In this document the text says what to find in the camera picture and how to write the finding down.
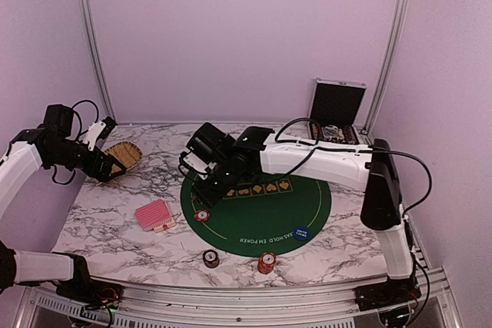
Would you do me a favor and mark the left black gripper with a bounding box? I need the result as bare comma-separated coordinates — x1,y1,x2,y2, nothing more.
47,140,125,182

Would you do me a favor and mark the blue small blind button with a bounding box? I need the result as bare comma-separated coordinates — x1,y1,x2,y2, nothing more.
293,226,311,241

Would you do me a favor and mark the red poker chip stack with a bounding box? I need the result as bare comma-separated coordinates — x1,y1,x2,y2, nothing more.
258,252,277,274

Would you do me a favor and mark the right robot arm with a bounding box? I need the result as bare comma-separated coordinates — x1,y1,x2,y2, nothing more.
179,123,415,303

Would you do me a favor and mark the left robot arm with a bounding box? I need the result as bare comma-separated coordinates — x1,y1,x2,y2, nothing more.
1,104,127,303

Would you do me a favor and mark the woven bamboo tray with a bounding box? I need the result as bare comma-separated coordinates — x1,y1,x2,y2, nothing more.
95,141,143,183

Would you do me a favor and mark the round green poker mat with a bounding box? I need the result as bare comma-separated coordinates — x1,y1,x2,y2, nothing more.
180,175,332,257

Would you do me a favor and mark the red playing card deck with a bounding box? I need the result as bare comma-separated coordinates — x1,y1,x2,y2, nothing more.
135,199,176,233

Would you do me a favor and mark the black poker chip stack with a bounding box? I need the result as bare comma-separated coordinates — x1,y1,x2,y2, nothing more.
202,250,220,269

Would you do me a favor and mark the aluminium poker chip case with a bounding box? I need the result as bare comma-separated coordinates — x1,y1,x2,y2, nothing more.
308,78,367,145

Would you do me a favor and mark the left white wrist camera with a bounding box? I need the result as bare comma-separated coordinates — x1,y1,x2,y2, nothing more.
82,116,117,151

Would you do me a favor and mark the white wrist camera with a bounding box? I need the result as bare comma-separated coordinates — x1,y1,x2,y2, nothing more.
183,152,212,175
82,116,117,151

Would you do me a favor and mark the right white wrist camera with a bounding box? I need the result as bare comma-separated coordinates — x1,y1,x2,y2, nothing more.
183,152,212,175

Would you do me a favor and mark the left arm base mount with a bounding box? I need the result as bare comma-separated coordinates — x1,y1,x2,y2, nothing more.
56,280,123,308

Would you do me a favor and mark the front aluminium rail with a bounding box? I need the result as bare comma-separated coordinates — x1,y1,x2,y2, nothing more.
22,262,458,328

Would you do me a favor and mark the left aluminium frame post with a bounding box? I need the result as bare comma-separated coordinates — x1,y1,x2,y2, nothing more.
78,0,116,120

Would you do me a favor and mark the aluminium frame post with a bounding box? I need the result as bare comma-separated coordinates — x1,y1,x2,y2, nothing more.
364,0,409,134
78,0,116,120

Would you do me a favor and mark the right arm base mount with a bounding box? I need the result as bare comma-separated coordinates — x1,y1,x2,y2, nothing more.
354,283,422,311

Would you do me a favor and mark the right aluminium frame post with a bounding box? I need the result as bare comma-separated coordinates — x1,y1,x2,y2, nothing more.
364,0,409,134

